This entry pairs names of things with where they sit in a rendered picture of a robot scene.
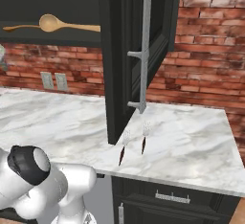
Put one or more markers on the grey wall socket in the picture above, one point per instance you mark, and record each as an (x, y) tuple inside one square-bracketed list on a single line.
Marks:
[(47, 80), (61, 81)]

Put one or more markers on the black base cabinet door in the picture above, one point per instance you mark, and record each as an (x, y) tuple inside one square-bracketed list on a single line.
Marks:
[(166, 213)]

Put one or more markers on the black drawer front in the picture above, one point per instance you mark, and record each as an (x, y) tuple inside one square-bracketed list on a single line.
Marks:
[(172, 194)]

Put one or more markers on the wooden spoon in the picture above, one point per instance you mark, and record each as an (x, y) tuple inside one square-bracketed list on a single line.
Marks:
[(54, 23), (19, 27)]

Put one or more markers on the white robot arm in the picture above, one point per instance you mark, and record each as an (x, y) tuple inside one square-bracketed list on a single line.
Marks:
[(38, 186)]

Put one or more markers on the green and white object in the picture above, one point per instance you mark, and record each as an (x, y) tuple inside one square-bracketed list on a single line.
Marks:
[(2, 58)]

